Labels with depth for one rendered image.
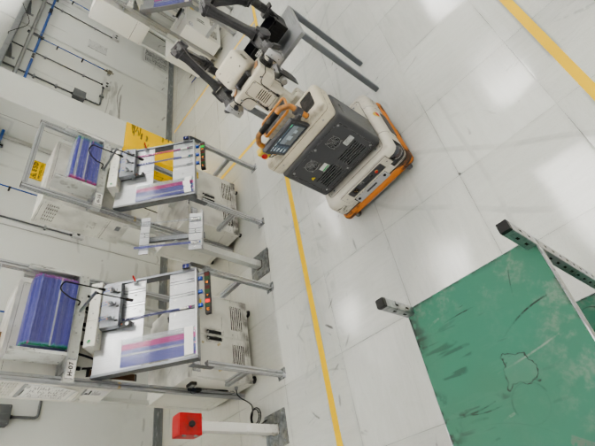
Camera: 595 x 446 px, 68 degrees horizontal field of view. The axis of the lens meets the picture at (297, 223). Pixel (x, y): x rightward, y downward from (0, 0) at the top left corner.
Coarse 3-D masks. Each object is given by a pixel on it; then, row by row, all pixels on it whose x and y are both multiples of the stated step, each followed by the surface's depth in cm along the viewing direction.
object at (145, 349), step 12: (144, 336) 296; (156, 336) 295; (168, 336) 294; (180, 336) 293; (192, 336) 292; (132, 348) 291; (144, 348) 290; (156, 348) 290; (168, 348) 289; (180, 348) 288; (192, 348) 287; (120, 360) 287; (132, 360) 286; (144, 360) 285; (156, 360) 284
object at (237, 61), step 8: (232, 56) 260; (240, 56) 260; (248, 56) 269; (224, 64) 263; (232, 64) 262; (240, 64) 260; (248, 64) 261; (216, 72) 268; (224, 72) 265; (232, 72) 263; (240, 72) 262; (224, 80) 267; (232, 80) 265; (232, 88) 269
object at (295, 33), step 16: (288, 16) 318; (288, 32) 309; (304, 32) 296; (320, 32) 339; (288, 48) 302; (320, 48) 305; (336, 48) 352; (336, 64) 317; (368, 80) 334; (256, 112) 332
